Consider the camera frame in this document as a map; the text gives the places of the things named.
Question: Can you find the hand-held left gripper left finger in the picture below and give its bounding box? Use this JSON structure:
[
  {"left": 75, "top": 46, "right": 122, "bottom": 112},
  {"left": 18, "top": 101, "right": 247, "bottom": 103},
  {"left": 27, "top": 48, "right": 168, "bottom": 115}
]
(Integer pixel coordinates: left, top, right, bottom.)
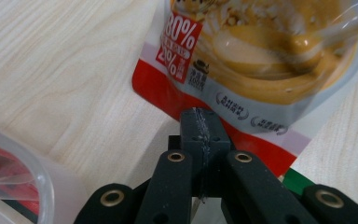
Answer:
[{"left": 167, "top": 107, "right": 205, "bottom": 199}]

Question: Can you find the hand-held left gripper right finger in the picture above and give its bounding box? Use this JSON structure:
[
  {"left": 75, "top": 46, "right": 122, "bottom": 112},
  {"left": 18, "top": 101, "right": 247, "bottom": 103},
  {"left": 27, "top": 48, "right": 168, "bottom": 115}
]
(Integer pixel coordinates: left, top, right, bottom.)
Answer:
[{"left": 203, "top": 108, "right": 233, "bottom": 199}]

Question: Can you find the spouted sauce pouch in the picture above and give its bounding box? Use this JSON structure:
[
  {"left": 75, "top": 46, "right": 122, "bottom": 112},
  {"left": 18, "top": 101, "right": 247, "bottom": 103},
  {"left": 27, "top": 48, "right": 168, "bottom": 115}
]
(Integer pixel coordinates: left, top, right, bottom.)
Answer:
[{"left": 131, "top": 0, "right": 358, "bottom": 179}]

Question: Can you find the clear plastic container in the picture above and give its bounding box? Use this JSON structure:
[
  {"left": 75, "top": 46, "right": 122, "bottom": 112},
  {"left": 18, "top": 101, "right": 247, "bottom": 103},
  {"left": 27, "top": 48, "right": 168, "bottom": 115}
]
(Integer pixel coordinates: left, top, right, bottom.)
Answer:
[{"left": 0, "top": 121, "right": 90, "bottom": 224}]

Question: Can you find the red snack packet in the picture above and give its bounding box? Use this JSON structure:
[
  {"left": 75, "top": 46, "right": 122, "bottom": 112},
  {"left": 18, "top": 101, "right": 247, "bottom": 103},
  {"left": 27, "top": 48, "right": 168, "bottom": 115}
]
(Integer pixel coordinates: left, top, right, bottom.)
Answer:
[{"left": 0, "top": 139, "right": 41, "bottom": 217}]

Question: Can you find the green and white food packet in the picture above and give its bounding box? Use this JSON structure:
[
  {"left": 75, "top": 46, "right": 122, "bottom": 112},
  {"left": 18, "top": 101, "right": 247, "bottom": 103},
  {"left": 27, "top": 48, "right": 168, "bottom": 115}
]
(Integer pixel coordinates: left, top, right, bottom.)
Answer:
[{"left": 280, "top": 167, "right": 319, "bottom": 198}]

